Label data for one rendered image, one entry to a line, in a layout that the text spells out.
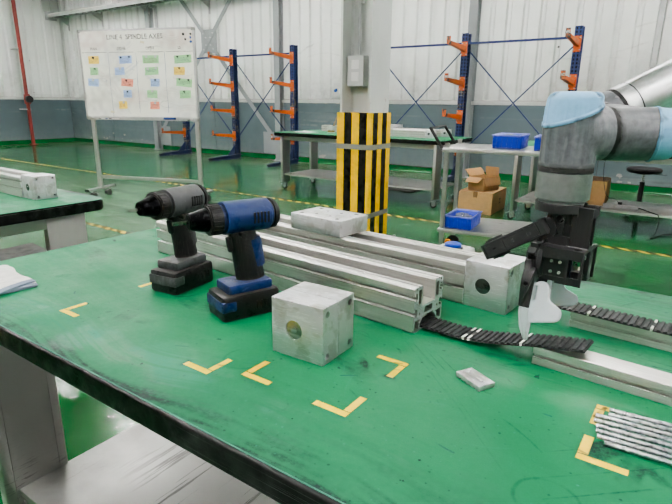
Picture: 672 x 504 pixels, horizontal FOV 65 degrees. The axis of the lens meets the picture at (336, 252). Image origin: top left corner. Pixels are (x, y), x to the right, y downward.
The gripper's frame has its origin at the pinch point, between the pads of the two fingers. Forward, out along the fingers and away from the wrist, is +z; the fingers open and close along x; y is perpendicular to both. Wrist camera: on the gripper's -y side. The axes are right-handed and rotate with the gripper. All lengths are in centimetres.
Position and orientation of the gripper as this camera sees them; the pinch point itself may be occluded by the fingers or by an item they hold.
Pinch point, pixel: (531, 323)
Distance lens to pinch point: 90.2
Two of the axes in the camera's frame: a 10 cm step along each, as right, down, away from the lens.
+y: 7.7, 1.8, -6.1
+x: 6.4, -2.0, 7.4
